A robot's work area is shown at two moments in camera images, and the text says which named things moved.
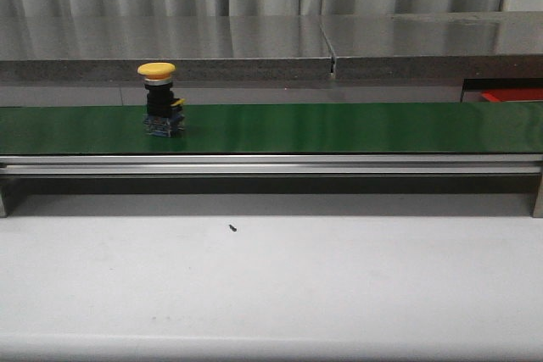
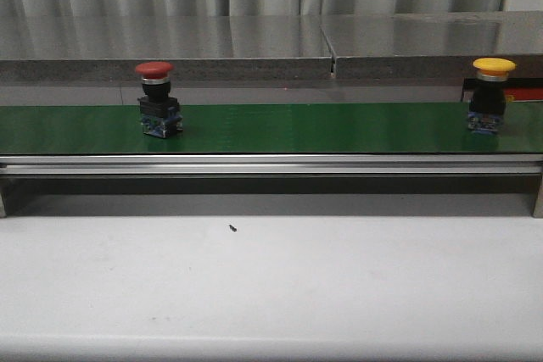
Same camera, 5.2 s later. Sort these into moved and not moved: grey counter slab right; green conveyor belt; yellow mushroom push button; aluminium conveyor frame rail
Moved: yellow mushroom push button
Not moved: grey counter slab right; aluminium conveyor frame rail; green conveyor belt
